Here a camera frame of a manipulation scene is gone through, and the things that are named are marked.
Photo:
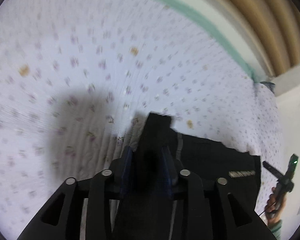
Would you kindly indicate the person's right hand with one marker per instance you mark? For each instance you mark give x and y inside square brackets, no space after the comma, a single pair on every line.
[271,221]

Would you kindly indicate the black hooded jacket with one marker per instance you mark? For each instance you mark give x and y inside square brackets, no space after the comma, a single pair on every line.
[214,197]

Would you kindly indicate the green bed sheet edge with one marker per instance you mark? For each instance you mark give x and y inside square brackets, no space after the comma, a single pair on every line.
[103,35]

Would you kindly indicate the brown wooden slatted headboard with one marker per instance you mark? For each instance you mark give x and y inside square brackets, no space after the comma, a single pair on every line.
[269,33]

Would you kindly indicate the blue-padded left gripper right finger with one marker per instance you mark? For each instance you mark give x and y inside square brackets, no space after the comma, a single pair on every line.
[169,174]

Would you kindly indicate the grey-green sleeve forearm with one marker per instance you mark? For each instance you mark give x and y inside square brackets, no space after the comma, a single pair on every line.
[276,229]

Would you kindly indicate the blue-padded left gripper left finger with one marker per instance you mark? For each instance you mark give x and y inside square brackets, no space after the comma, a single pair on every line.
[126,170]

